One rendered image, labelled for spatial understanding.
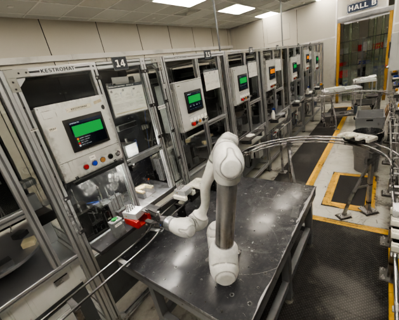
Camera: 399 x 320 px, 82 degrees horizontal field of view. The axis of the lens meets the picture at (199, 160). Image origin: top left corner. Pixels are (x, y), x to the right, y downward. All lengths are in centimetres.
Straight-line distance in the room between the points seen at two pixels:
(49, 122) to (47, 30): 426
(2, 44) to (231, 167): 486
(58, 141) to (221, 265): 115
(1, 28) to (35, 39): 47
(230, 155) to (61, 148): 102
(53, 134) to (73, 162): 20
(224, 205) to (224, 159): 26
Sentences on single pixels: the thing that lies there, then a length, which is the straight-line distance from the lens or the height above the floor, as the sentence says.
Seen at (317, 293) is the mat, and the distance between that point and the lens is 236.
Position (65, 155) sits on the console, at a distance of 158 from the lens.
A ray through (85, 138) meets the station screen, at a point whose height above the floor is 160.
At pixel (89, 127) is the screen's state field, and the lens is 162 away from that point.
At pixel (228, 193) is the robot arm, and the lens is 110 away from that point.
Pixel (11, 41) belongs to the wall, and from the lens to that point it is 544.
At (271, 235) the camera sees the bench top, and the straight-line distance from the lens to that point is 179.
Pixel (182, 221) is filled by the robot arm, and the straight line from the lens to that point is 141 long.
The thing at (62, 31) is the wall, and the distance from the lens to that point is 582.
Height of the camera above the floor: 184
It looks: 20 degrees down
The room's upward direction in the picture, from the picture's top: 11 degrees counter-clockwise
